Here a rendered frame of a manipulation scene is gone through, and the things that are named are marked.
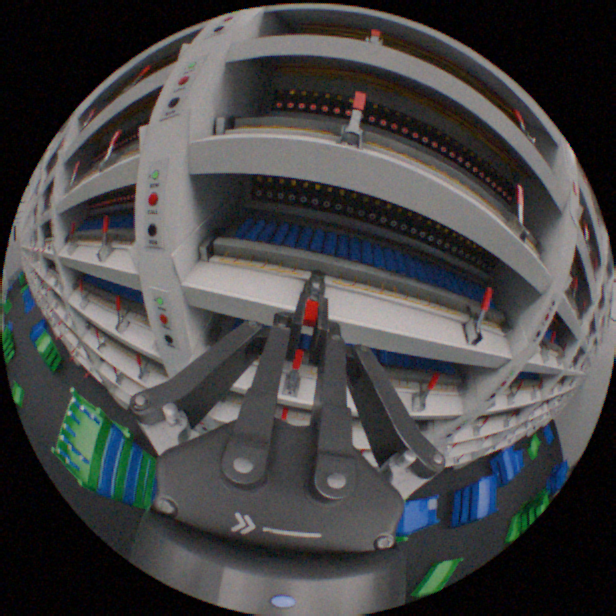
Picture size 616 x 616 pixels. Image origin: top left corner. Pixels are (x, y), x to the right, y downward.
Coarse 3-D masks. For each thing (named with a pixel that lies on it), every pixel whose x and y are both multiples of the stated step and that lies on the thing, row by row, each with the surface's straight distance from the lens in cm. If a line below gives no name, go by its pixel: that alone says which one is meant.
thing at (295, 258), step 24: (216, 240) 32; (240, 240) 32; (240, 264) 30; (264, 264) 29; (288, 264) 30; (312, 264) 29; (336, 264) 29; (360, 264) 30; (360, 288) 29; (384, 288) 32; (408, 288) 32; (432, 288) 35; (456, 312) 37
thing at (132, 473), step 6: (138, 450) 94; (132, 456) 92; (138, 456) 95; (132, 462) 92; (138, 462) 96; (132, 468) 93; (132, 474) 93; (132, 480) 94; (126, 486) 98; (132, 486) 95; (126, 492) 93; (132, 492) 96; (126, 498) 93; (132, 498) 97; (132, 504) 98
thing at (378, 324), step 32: (224, 224) 39; (352, 224) 39; (192, 256) 31; (448, 256) 46; (192, 288) 30; (224, 288) 28; (256, 288) 27; (288, 288) 27; (256, 320) 29; (352, 320) 26; (384, 320) 28; (416, 320) 31; (448, 320) 36; (512, 320) 51; (416, 352) 33; (448, 352) 35; (480, 352) 39; (512, 352) 50
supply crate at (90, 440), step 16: (80, 400) 88; (80, 416) 88; (96, 416) 83; (64, 432) 89; (80, 432) 86; (96, 432) 80; (64, 448) 91; (80, 448) 85; (96, 448) 74; (64, 464) 84; (80, 464) 84; (96, 464) 75; (80, 480) 73; (96, 480) 77
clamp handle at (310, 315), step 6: (318, 282) 24; (312, 288) 25; (318, 288) 25; (312, 294) 23; (318, 294) 24; (312, 300) 22; (306, 306) 21; (312, 306) 21; (306, 312) 20; (312, 312) 20; (306, 318) 19; (312, 318) 19; (306, 324) 19; (312, 324) 19
